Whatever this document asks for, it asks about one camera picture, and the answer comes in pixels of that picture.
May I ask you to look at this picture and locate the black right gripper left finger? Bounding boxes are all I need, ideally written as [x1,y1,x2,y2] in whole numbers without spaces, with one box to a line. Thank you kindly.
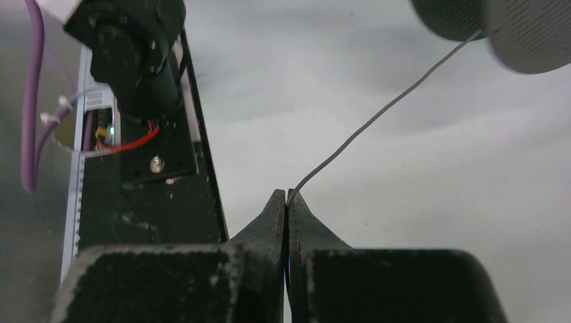
[50,189,286,322]

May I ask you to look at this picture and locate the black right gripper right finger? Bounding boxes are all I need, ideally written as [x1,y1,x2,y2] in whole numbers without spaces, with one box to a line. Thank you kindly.
[288,190,508,322]

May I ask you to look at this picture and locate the thin black wire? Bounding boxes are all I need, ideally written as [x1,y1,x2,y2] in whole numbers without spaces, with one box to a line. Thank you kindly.
[286,29,485,207]

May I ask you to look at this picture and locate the dark grey cable spool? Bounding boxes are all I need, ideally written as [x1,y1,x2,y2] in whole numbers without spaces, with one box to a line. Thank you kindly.
[411,0,570,75]

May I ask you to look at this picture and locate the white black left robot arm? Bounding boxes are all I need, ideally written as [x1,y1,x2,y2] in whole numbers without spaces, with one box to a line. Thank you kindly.
[38,0,186,120]

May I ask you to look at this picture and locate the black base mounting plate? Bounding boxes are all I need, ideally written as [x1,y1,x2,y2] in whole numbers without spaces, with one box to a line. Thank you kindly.
[65,34,228,253]

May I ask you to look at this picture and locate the left controller circuit board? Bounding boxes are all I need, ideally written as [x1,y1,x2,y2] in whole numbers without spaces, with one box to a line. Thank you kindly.
[94,108,119,151]

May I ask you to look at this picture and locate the slotted white cable duct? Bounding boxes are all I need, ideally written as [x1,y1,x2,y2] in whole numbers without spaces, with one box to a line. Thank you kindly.
[60,47,114,282]

